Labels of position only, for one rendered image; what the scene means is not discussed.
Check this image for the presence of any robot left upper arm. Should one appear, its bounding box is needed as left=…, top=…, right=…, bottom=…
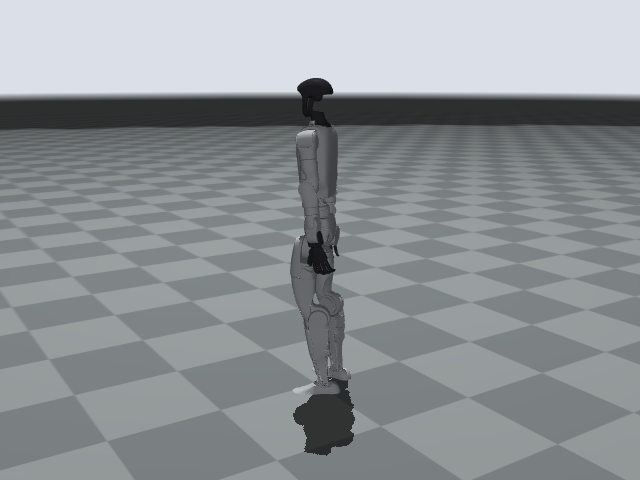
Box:
left=296, top=129, right=319, bottom=194

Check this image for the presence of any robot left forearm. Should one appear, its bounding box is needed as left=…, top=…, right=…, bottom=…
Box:
left=299, top=182, right=322, bottom=243

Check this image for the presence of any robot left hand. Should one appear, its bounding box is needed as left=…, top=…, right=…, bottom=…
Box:
left=307, top=231, right=335, bottom=275

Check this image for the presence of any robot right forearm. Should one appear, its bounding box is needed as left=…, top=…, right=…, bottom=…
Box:
left=324, top=183, right=337, bottom=216

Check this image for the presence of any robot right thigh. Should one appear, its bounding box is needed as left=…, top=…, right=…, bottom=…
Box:
left=315, top=226, right=343, bottom=315

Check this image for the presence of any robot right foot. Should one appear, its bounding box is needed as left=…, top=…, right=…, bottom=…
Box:
left=312, top=364, right=351, bottom=381

